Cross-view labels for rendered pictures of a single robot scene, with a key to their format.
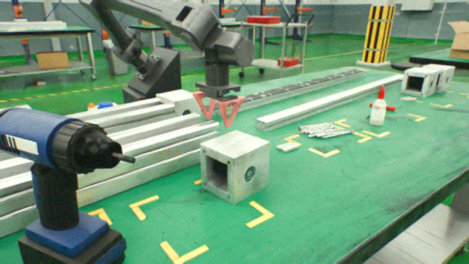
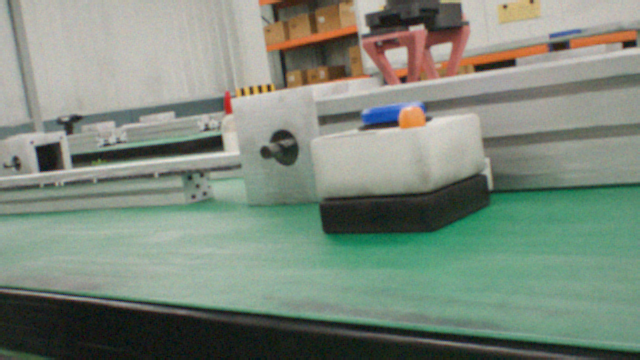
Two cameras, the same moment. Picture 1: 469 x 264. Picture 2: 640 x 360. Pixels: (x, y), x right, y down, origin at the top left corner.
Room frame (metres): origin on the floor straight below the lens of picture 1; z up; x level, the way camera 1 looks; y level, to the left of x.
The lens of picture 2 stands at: (1.03, 0.82, 0.86)
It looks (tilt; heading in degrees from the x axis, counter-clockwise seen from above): 6 degrees down; 259
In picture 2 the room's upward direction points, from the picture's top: 9 degrees counter-clockwise
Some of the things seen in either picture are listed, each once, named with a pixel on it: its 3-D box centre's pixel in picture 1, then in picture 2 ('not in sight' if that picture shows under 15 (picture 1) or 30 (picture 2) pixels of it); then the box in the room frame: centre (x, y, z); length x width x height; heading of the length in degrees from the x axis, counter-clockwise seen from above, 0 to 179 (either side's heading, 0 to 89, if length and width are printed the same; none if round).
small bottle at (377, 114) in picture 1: (379, 105); (232, 126); (0.91, -0.45, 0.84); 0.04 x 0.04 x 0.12
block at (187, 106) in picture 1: (176, 110); (305, 142); (0.91, 0.15, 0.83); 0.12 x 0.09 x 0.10; 41
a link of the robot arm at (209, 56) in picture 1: (218, 49); not in sight; (0.74, 0.02, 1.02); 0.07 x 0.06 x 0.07; 39
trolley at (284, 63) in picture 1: (273, 47); not in sight; (5.12, -0.74, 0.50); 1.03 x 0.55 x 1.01; 42
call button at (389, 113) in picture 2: (105, 106); (394, 119); (0.89, 0.35, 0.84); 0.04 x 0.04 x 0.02
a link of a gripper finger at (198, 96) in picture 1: (211, 103); (408, 59); (0.77, 0.04, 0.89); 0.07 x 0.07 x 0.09; 40
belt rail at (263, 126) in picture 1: (347, 96); (70, 180); (1.18, -0.46, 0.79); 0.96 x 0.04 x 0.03; 131
